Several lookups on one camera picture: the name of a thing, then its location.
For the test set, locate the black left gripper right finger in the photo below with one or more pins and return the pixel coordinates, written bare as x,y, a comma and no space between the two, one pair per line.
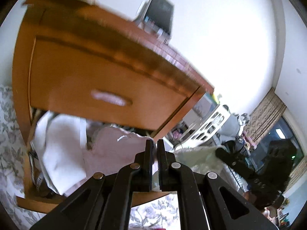
206,201

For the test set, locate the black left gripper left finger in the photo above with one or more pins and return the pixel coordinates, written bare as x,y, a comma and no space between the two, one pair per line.
103,202

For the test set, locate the pink embroidered cloth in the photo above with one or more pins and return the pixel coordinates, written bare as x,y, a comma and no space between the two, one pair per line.
113,148

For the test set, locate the white garment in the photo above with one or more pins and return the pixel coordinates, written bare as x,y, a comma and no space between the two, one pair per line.
59,140

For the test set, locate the floral bed sheet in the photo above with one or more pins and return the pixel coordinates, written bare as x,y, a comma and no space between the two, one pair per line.
162,213

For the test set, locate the white lattice storage rack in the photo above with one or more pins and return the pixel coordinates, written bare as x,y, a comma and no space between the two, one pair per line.
199,124

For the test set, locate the patterned beige curtain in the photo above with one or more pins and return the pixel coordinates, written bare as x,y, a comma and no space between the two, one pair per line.
264,117

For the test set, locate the upper wooden drawer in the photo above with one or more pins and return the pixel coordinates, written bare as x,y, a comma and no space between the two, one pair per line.
71,80

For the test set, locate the wooden nightstand cabinet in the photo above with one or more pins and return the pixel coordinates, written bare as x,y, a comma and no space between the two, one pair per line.
100,31

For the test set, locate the grey box on nightstand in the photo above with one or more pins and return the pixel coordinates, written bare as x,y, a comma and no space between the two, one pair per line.
156,18

